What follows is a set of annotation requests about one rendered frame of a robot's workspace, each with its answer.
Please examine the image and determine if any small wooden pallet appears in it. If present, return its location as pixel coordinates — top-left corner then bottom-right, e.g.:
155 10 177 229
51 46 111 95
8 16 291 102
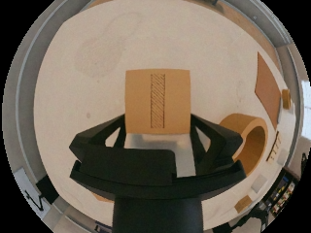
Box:
265 131 282 164

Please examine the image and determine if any brown cardboard carton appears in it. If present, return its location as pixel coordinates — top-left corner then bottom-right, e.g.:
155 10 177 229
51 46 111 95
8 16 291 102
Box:
234 195 253 214
91 192 114 203
125 69 190 134

